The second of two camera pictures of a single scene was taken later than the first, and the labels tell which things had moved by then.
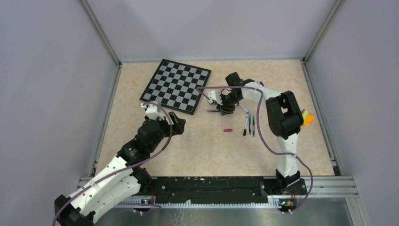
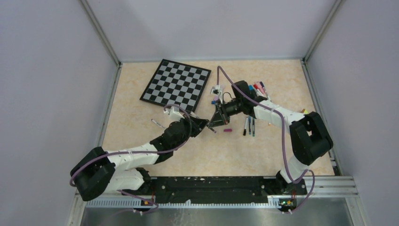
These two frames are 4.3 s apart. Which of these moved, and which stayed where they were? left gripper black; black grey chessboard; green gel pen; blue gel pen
Moved: left gripper black
Stayed: black grey chessboard; blue gel pen; green gel pen
